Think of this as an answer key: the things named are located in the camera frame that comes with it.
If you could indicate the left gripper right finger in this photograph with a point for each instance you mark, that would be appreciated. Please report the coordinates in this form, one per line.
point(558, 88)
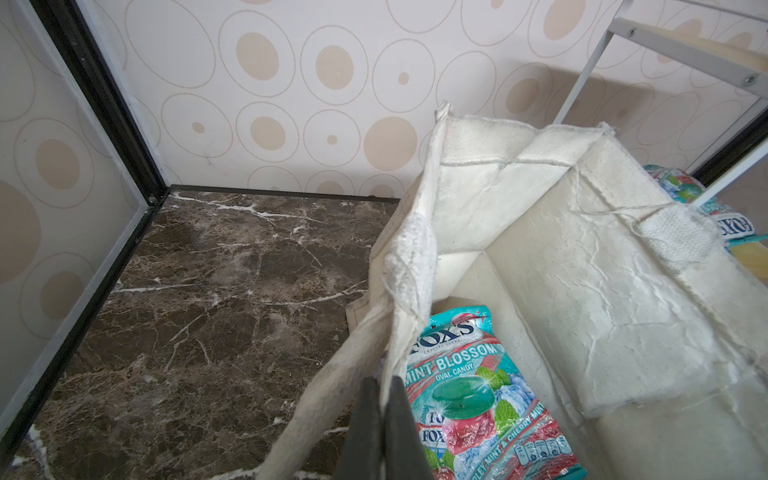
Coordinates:
point(404, 455)

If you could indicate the teal mint candy bag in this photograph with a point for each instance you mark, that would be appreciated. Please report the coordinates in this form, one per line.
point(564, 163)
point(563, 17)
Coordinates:
point(476, 416)

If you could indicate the teal Fox's candy bag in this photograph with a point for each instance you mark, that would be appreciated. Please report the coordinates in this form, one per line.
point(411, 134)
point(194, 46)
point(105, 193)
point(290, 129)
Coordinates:
point(736, 228)

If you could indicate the white wire shelf rack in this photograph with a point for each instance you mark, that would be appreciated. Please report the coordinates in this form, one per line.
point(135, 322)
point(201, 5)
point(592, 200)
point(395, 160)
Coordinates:
point(683, 84)

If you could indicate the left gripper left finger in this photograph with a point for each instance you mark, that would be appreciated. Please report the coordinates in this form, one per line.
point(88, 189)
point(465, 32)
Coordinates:
point(361, 455)

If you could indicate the white canvas grocery bag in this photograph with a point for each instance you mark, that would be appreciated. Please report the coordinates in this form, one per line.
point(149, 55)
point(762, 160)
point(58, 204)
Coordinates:
point(645, 339)

